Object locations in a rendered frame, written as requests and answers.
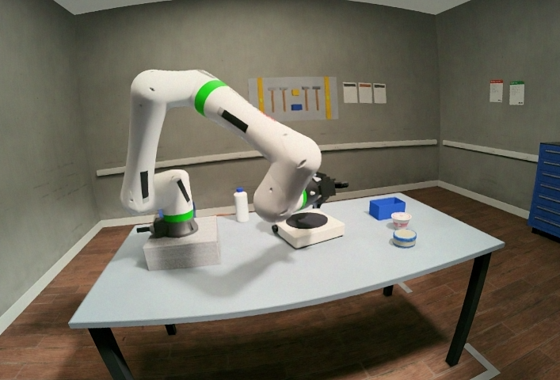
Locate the grey frying pan with black handle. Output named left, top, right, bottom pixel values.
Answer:
left=314, top=177, right=349, bottom=188

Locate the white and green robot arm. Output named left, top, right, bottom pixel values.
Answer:
left=120, top=70, right=321, bottom=238

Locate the blue open tray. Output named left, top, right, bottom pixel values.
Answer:
left=369, top=197, right=406, bottom=221

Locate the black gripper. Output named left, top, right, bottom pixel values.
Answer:
left=310, top=172, right=329, bottom=209

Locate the round tin with blue rim and beige lid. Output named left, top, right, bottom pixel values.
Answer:
left=393, top=229, right=417, bottom=249

